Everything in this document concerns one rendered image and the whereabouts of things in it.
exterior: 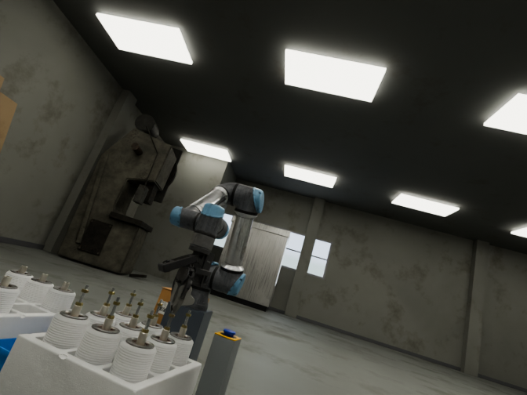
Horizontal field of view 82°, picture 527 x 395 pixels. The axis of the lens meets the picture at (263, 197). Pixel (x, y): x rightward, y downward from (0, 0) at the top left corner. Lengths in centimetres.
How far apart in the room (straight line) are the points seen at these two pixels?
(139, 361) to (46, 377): 23
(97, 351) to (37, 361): 15
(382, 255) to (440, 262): 149
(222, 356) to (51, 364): 44
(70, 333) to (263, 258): 636
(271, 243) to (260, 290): 109
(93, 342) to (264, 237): 649
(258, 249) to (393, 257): 376
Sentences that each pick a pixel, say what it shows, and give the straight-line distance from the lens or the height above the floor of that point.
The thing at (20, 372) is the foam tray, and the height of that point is 11.
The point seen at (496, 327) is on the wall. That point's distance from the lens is 999.
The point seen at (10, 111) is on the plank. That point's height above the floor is 159.
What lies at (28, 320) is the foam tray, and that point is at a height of 16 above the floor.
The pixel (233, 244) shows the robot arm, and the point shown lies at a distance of 149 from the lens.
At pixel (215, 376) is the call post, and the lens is 105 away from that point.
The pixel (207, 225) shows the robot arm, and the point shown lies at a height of 62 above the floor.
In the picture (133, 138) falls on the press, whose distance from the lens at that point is 594.
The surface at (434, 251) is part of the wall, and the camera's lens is 945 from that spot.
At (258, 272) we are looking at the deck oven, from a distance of 721.
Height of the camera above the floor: 48
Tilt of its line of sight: 16 degrees up
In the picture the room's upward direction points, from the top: 17 degrees clockwise
